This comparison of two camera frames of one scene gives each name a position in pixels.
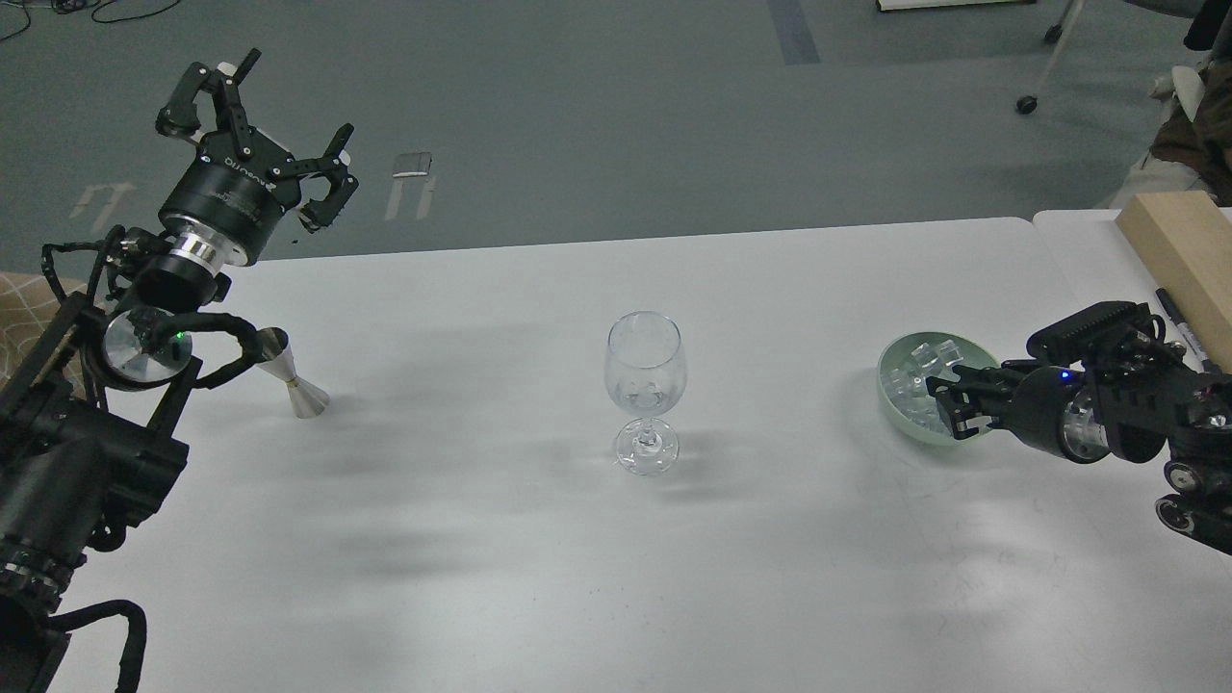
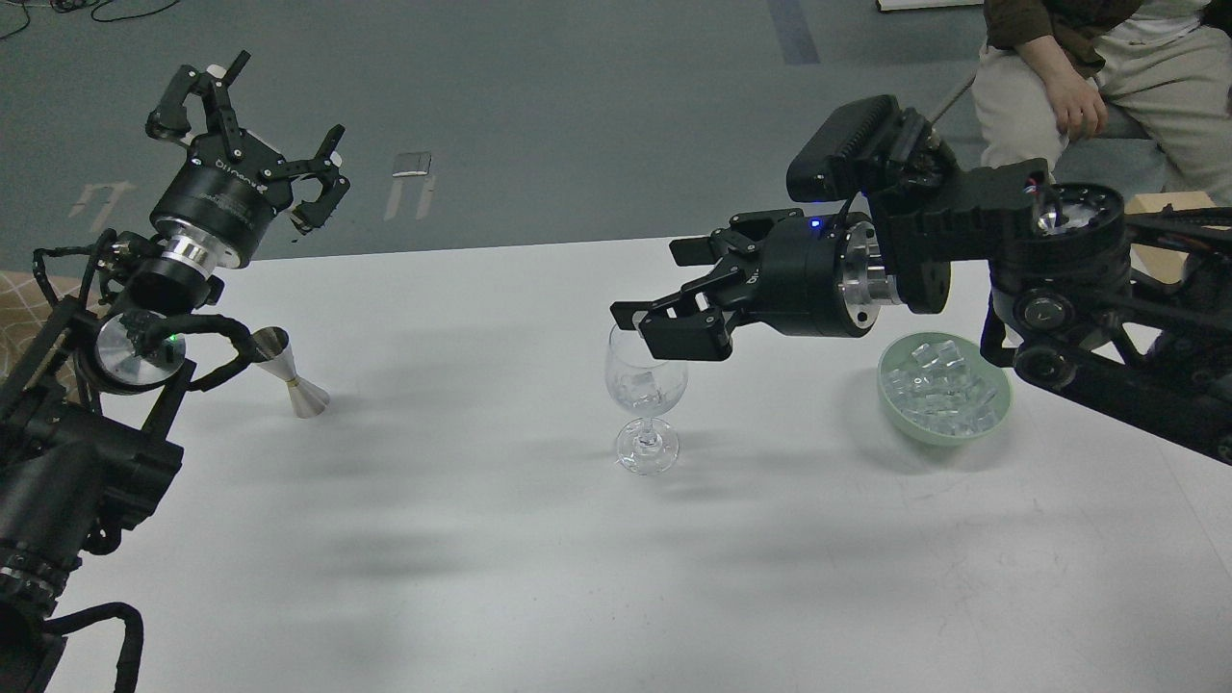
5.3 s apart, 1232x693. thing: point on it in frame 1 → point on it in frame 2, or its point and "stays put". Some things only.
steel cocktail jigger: (309, 399) stays put
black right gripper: (1043, 405) → (820, 275)
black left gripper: (225, 203) stays put
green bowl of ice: (904, 372) stays put
